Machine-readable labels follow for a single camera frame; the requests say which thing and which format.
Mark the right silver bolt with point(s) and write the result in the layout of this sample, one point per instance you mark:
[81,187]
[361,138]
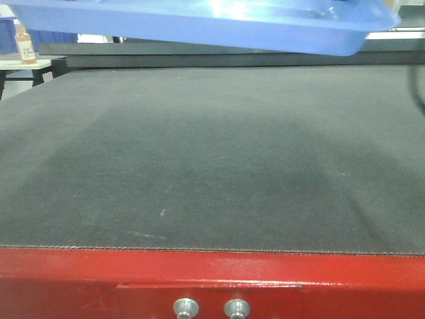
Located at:
[237,309]

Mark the white side table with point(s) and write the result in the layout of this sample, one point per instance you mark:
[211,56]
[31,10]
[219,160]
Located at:
[37,69]

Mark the orange juice bottle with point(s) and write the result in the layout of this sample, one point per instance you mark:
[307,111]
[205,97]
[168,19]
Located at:
[24,44]

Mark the blue background bin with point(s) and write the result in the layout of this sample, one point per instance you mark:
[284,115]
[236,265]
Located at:
[8,32]

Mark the black table mat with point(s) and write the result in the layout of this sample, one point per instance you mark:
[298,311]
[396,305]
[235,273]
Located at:
[289,160]

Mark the red metal cart body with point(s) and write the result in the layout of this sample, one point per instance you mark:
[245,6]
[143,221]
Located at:
[90,283]

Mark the left silver bolt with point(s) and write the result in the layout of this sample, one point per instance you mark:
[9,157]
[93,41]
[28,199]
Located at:
[185,308]

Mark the blue plastic tray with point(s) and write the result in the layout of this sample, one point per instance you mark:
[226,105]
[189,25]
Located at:
[336,28]

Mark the silver bolt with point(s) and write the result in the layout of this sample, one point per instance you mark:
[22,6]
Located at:
[185,308]
[237,309]

